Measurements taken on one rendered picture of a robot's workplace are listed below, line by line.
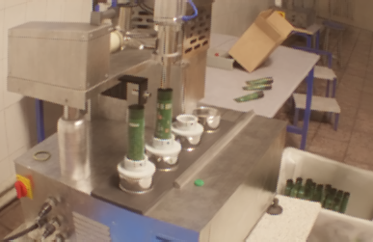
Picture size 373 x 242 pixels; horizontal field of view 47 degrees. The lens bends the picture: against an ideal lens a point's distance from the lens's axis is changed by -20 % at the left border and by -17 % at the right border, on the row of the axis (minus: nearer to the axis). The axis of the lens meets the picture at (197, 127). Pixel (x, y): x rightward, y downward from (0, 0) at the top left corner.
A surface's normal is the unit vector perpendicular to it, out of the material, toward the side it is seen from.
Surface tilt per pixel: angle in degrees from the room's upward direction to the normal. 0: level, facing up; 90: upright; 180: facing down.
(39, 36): 90
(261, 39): 90
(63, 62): 90
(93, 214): 90
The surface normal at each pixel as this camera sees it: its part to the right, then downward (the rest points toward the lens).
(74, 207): -0.40, 0.33
